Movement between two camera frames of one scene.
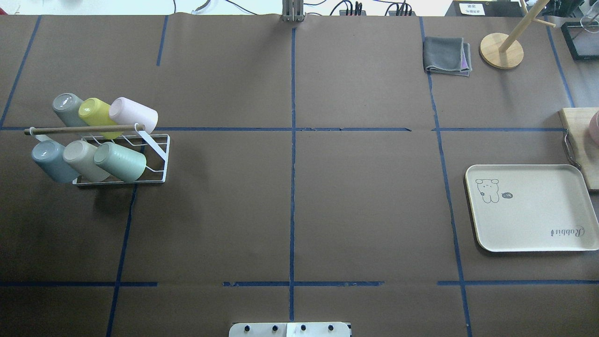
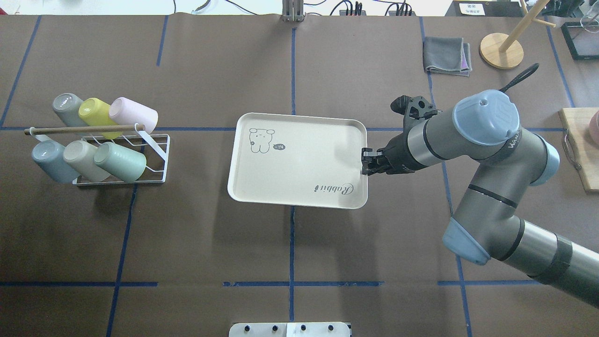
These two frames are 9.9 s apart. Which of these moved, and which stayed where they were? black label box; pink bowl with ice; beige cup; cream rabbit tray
Moved: cream rabbit tray
Stayed: black label box; beige cup; pink bowl with ice
